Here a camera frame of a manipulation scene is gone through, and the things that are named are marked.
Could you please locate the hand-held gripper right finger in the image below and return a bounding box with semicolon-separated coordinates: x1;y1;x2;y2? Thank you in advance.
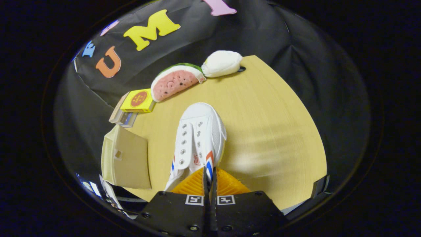
210;166;287;237

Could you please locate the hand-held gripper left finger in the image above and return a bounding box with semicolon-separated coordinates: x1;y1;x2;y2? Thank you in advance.
136;166;210;237

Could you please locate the white striped shoe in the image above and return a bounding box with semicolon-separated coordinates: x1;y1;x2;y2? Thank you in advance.
164;102;227;192

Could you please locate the beige storage box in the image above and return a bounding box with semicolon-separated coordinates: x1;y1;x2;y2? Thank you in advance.
101;124;152;190

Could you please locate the blue white printed box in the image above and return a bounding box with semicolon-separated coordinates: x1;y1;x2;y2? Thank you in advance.
77;173;102;198

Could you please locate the white device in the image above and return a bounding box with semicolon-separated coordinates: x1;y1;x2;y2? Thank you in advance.
100;175;132;218

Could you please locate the blue book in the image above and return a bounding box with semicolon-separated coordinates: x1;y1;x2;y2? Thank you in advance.
120;111;138;128

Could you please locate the black object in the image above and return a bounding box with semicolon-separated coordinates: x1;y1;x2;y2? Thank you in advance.
311;175;330;198

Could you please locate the watermelon slice plush toy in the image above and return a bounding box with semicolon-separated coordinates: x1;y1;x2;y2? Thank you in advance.
151;63;207;103

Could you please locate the yellow book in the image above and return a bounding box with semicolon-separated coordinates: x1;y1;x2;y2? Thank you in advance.
120;88;156;113

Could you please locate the white plush toy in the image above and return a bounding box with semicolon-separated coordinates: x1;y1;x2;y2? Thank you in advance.
201;50;243;78

